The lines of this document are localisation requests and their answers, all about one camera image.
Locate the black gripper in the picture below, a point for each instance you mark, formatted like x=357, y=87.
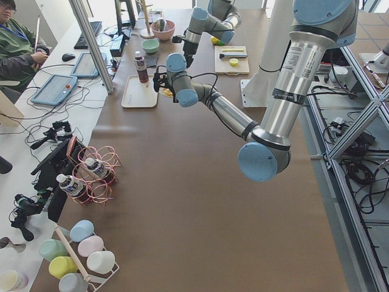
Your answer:
x=169, y=87
x=190, y=48

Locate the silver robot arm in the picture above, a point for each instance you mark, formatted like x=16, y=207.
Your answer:
x=317, y=27
x=220, y=20

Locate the glazed yellow donut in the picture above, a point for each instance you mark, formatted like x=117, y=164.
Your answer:
x=166, y=92

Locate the cream rabbit tray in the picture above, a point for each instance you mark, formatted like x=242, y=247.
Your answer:
x=139, y=95

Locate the brown tea bottle on tray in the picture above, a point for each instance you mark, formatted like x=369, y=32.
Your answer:
x=141, y=68

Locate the pink bowl with ice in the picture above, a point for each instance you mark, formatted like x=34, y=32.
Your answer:
x=165, y=35

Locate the yellow plastic knife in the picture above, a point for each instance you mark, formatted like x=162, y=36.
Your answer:
x=233, y=50

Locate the mint green bowl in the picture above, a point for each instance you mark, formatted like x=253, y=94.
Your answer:
x=150, y=46

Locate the grey folded cloth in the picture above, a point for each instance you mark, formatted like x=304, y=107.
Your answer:
x=151, y=60

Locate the wooden cutting board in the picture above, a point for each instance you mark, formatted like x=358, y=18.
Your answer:
x=222, y=66

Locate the wooden mug tree stand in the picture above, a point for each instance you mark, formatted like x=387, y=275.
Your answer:
x=145, y=33

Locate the half lemon on board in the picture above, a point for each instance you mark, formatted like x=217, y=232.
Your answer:
x=233, y=62

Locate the blue teach pendant far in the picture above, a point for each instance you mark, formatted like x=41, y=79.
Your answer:
x=85, y=67

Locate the blue teach pendant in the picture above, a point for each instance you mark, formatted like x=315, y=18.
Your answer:
x=55, y=90
x=85, y=67

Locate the tea bottle in rack far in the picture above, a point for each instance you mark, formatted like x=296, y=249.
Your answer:
x=99, y=170

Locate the tea bottle in rack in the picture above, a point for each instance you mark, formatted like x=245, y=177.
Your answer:
x=74, y=187
x=99, y=170

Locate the black computer mouse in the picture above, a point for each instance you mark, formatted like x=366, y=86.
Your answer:
x=67, y=57

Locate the blue teach pendant near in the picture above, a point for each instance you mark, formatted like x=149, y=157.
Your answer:
x=55, y=90

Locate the tea bottle in rack near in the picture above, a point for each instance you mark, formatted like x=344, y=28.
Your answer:
x=74, y=187

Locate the light blue cup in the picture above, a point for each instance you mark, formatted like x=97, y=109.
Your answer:
x=81, y=230

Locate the seated person green jacket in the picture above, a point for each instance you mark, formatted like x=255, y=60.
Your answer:
x=22, y=52

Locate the pink cup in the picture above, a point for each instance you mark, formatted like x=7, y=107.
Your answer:
x=89, y=245

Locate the white cup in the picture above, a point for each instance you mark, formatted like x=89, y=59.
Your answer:
x=101, y=262

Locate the white cup rack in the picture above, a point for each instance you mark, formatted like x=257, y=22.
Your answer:
x=95, y=281

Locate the mint cup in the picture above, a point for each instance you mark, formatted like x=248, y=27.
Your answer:
x=51, y=248

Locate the yellow cup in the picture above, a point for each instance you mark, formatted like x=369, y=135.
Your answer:
x=62, y=265

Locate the grey cup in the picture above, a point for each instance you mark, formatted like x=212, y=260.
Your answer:
x=73, y=282

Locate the knife with black handle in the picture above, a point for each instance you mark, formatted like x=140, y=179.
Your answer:
x=232, y=55

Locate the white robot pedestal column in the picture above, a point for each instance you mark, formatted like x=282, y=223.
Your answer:
x=257, y=91

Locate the copper wire bottle rack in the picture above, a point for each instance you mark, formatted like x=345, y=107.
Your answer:
x=100, y=188

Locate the aluminium frame post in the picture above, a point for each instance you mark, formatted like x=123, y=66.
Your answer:
x=80, y=14

